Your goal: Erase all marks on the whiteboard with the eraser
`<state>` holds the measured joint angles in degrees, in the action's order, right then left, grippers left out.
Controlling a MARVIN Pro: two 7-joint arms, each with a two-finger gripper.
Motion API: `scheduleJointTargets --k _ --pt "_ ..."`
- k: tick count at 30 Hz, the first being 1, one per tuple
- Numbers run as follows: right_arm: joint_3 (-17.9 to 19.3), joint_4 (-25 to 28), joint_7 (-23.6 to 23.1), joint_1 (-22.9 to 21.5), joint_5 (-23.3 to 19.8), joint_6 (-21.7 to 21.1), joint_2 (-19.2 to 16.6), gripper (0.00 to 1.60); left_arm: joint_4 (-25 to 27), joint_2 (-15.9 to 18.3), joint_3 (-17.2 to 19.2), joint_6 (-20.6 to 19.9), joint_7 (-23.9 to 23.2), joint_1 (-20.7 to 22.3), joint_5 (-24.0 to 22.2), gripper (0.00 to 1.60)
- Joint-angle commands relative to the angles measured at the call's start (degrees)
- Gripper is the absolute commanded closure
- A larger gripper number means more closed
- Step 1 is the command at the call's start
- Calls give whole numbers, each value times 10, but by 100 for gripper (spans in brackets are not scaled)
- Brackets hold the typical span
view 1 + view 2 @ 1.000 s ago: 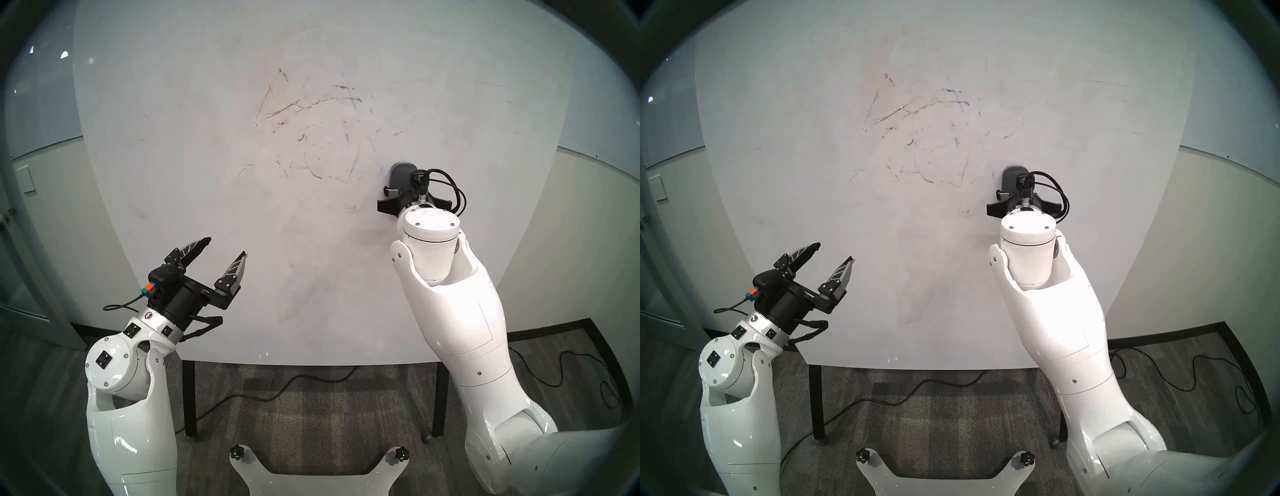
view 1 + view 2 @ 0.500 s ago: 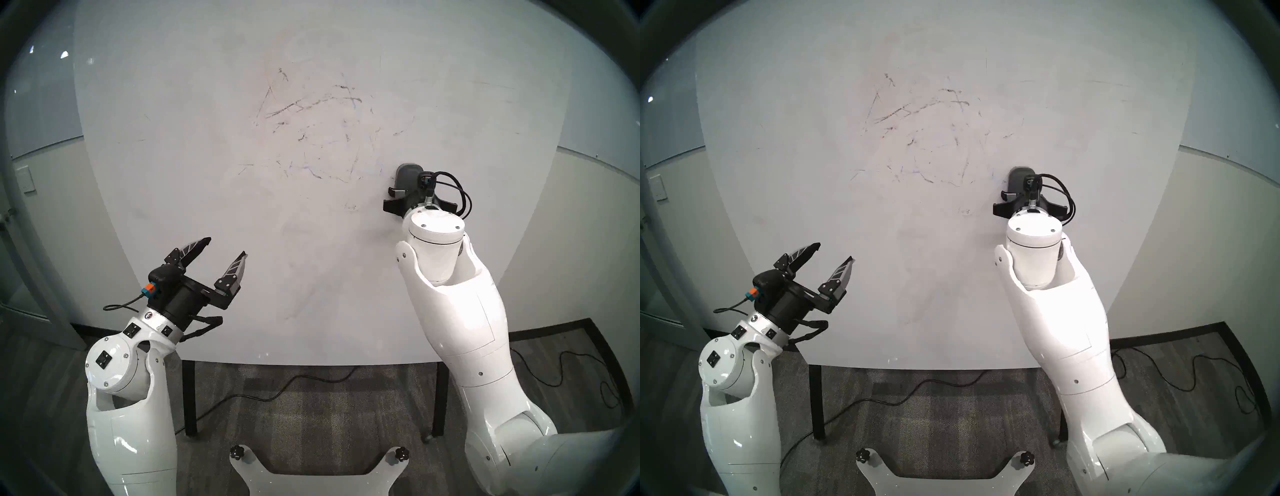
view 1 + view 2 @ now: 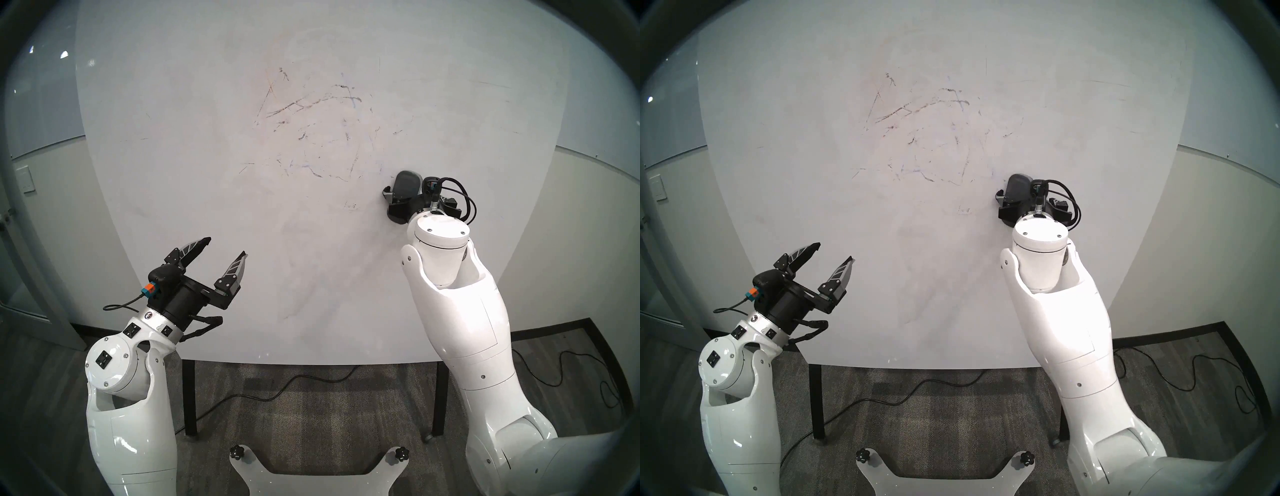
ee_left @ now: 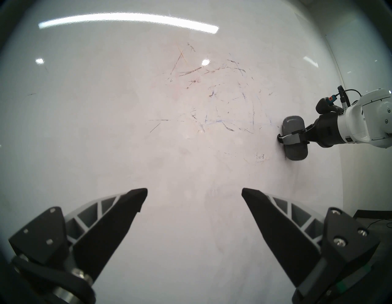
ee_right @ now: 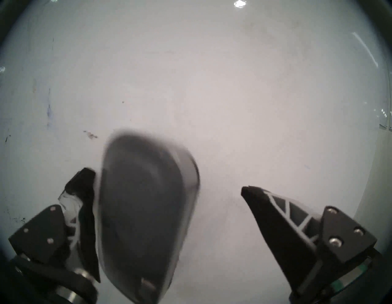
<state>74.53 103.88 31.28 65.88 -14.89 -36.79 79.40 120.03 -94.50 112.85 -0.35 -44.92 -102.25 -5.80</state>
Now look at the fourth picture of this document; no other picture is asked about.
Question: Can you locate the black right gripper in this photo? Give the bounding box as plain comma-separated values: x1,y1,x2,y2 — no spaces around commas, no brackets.
277,112,341,149

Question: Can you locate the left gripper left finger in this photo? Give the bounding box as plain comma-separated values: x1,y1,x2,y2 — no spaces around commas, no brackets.
8,188,148,304

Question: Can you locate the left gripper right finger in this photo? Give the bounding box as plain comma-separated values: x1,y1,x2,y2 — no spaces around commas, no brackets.
241,188,381,304

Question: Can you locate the dark grey whiteboard eraser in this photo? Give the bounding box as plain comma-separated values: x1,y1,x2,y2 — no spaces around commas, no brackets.
281,116,308,162

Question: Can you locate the white whiteboard table surface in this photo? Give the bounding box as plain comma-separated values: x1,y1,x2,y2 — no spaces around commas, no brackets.
0,0,346,304

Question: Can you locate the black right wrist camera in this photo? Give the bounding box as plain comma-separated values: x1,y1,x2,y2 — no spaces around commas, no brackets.
316,96,344,115

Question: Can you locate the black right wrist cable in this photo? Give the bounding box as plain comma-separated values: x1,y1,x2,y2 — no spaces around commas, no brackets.
336,85,362,108

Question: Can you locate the black wall baseboard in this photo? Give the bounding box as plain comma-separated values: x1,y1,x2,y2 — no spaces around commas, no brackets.
352,209,392,219

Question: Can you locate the looped black floor cable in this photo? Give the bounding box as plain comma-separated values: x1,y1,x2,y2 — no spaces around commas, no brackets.
367,218,392,230

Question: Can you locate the frosted glass wall panel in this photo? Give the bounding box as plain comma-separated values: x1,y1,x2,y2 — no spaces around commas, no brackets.
325,15,392,92

